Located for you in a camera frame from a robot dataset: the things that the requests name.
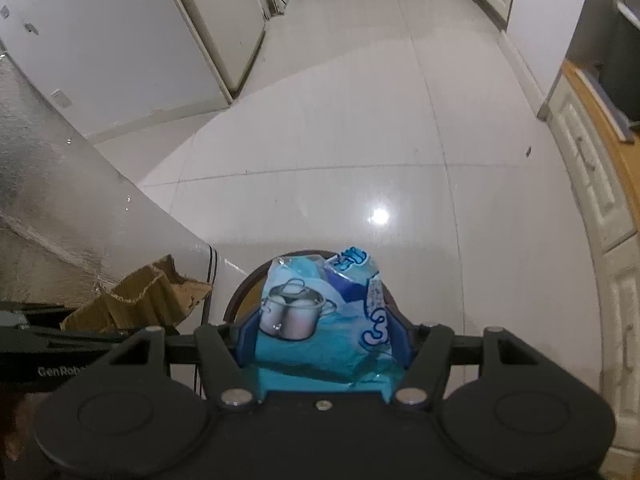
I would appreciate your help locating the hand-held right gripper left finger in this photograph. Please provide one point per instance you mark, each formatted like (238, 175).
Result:
(248, 341)

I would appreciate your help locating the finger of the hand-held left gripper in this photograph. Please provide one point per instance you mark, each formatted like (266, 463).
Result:
(30, 306)
(75, 335)

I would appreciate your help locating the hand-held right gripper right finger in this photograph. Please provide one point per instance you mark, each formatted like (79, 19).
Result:
(401, 340)

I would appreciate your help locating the brown round trash bin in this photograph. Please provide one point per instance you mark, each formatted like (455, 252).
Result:
(242, 305)

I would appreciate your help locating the blue pot print plastic bag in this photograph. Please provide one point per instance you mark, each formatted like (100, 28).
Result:
(310, 355)

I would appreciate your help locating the torn brown cardboard piece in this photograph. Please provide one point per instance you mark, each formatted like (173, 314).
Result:
(145, 295)

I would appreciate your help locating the silver foil covered counter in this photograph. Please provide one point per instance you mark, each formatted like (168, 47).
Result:
(75, 200)

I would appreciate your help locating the cream cabinet with wooden top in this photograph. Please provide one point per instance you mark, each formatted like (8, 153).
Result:
(595, 200)

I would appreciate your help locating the grey flat board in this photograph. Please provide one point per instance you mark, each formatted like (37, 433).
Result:
(602, 105)

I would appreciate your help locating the white refrigerator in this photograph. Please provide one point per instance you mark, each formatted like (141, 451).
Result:
(215, 25)

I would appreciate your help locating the black bin with white liner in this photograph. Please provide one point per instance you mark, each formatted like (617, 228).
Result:
(622, 60)

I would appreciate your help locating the white wall socket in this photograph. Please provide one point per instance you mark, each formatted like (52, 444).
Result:
(61, 99)

